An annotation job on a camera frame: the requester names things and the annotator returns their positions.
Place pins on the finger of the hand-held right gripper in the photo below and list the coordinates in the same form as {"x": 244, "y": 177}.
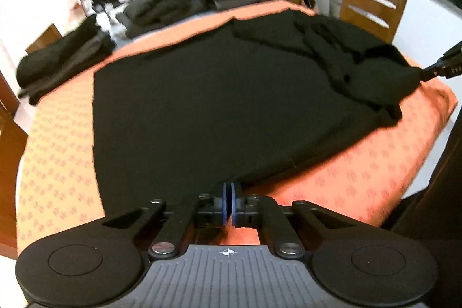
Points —
{"x": 444, "y": 70}
{"x": 453, "y": 53}

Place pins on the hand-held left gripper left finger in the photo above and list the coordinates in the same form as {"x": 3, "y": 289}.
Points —
{"x": 225, "y": 203}

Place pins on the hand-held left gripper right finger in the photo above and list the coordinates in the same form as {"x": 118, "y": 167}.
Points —
{"x": 234, "y": 203}

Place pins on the orange patterned mat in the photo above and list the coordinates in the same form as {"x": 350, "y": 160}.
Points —
{"x": 54, "y": 149}

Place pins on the person's dark clothing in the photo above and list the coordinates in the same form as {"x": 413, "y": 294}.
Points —
{"x": 444, "y": 185}

